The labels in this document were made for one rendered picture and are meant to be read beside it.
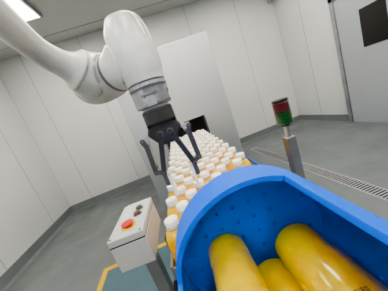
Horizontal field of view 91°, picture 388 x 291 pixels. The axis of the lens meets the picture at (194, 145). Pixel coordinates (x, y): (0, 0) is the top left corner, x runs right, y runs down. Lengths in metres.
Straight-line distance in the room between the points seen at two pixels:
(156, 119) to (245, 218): 0.28
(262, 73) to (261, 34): 0.88
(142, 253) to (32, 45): 0.53
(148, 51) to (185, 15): 4.58
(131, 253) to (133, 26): 0.55
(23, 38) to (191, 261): 0.51
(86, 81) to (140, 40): 0.17
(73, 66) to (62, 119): 4.42
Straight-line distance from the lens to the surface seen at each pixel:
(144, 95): 0.44
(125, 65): 0.46
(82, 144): 4.86
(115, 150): 4.69
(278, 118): 0.84
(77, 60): 0.55
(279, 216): 0.40
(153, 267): 0.74
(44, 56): 0.54
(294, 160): 0.91
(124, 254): 0.61
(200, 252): 0.39
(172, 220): 0.55
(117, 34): 0.47
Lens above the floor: 1.36
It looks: 12 degrees down
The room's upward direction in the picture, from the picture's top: 20 degrees counter-clockwise
